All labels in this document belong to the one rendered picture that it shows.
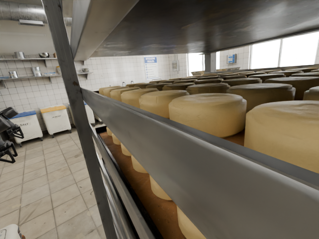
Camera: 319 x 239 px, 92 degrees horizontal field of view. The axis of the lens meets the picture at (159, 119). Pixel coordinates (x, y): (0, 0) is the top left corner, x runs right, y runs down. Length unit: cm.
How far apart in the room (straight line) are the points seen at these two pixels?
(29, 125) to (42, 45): 213
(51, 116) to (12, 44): 192
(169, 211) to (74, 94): 32
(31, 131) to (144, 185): 464
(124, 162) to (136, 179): 5
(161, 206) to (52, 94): 523
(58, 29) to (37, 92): 493
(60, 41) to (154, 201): 35
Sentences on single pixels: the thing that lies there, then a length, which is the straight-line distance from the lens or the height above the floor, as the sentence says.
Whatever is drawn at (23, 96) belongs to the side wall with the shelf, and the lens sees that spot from 533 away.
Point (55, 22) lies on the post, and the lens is 42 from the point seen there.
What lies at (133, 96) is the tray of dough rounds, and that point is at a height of 133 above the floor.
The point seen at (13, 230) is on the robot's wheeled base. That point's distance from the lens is 191.
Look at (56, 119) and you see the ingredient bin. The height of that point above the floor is 46.
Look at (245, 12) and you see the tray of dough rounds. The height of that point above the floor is 140.
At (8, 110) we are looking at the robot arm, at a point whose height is 120.
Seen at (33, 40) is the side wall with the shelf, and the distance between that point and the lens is 544.
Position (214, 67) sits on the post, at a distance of 61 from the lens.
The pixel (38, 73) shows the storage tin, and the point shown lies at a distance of 509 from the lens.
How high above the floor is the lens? 135
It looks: 17 degrees down
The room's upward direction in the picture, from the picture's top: 6 degrees counter-clockwise
